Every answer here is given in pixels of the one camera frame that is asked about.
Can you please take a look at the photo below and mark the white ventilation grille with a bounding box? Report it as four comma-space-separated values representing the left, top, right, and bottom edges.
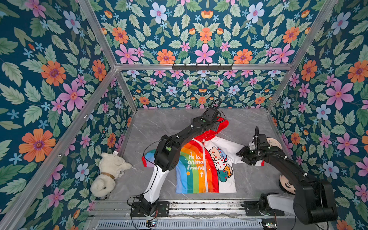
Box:
97, 219, 263, 230

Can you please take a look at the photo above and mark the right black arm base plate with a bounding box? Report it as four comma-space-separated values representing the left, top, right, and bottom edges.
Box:
241, 200, 285, 217

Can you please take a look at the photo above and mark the pink round alarm clock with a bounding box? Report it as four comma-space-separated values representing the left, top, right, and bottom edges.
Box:
266, 138, 282, 149

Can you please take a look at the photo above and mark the rainbow white red-hooded kids jacket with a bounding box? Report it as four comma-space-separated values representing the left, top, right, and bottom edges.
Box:
141, 117, 265, 194

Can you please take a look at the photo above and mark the black coat hook rail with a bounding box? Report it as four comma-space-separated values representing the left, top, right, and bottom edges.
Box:
172, 64, 233, 71

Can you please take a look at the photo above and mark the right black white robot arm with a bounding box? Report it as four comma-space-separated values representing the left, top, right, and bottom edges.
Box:
236, 126, 338, 224

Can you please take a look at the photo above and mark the white plush bear toy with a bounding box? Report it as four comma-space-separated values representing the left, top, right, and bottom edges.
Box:
91, 153, 132, 198

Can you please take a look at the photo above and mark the aluminium front mounting rail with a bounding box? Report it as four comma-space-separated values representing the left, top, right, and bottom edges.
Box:
89, 199, 294, 219

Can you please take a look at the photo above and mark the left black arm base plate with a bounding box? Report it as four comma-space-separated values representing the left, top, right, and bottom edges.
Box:
130, 201, 170, 218

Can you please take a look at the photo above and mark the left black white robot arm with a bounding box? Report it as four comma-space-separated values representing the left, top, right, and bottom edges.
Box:
139, 99, 222, 216

